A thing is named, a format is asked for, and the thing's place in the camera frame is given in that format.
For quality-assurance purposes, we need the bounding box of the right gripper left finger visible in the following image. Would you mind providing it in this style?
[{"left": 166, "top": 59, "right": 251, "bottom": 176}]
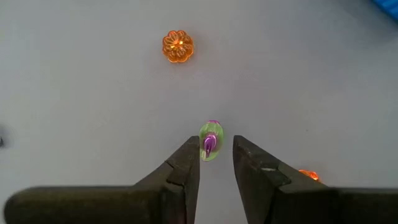
[{"left": 3, "top": 135, "right": 201, "bottom": 224}]

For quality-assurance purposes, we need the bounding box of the translucent orange pumpkin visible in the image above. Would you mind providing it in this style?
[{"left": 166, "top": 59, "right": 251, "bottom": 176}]
[
  {"left": 298, "top": 169, "right": 320, "bottom": 182},
  {"left": 162, "top": 29, "right": 195, "bottom": 63}
]

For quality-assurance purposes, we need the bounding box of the blue plastic basket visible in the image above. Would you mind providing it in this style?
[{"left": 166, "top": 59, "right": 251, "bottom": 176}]
[{"left": 371, "top": 0, "right": 398, "bottom": 22}]

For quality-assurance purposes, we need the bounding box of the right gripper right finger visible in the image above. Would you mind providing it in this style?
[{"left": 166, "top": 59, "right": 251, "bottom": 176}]
[{"left": 233, "top": 134, "right": 398, "bottom": 224}]

